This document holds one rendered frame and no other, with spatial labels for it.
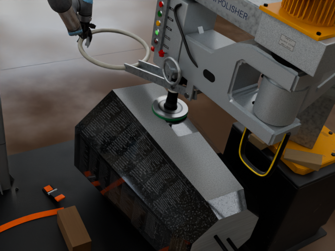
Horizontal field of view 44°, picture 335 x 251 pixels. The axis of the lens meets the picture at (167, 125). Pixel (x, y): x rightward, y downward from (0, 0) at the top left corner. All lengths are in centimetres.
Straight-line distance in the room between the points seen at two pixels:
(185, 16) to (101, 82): 226
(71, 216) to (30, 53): 234
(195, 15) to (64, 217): 148
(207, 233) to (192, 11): 106
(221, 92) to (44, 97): 229
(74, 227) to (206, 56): 136
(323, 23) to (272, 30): 19
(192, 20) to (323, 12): 71
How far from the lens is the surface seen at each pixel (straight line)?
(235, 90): 193
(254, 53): 176
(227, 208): 203
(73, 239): 262
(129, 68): 263
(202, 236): 203
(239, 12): 177
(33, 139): 347
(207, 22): 215
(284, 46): 162
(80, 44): 282
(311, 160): 245
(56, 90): 401
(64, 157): 328
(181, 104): 250
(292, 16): 162
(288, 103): 176
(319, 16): 158
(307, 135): 256
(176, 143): 224
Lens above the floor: 225
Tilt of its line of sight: 37 degrees down
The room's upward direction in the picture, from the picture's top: 11 degrees clockwise
